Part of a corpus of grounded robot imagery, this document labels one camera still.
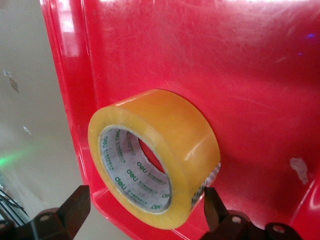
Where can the yellow clear packing tape roll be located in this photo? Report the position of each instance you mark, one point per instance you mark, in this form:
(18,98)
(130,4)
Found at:
(175,120)

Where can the empty red plastic tray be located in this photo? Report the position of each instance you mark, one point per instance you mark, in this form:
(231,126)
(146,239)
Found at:
(225,75)

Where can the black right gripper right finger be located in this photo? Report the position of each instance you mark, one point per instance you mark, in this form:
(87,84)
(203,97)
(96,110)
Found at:
(217,215)

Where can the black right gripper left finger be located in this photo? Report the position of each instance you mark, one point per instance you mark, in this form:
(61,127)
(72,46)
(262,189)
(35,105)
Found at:
(72,212)

